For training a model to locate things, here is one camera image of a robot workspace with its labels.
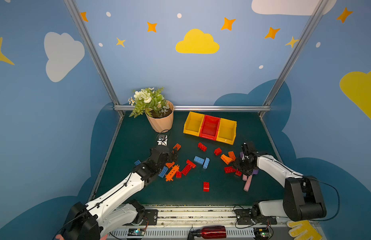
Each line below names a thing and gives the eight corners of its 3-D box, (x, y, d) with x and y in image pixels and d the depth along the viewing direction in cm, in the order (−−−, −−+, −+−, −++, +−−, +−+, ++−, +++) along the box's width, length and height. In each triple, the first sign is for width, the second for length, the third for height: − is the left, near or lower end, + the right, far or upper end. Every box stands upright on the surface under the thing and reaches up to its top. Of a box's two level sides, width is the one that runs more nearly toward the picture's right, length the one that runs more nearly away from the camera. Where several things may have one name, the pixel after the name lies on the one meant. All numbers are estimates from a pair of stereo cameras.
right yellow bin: (216, 141, 105) (217, 136, 100) (219, 123, 116) (220, 117, 112) (233, 145, 103) (235, 140, 98) (234, 126, 114) (237, 121, 110)
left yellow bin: (182, 133, 110) (182, 128, 105) (189, 116, 122) (189, 111, 117) (198, 137, 108) (199, 132, 103) (204, 119, 120) (204, 114, 115)
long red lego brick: (179, 170, 92) (179, 168, 90) (188, 160, 96) (188, 158, 94) (186, 176, 89) (186, 175, 87) (195, 166, 93) (196, 164, 91)
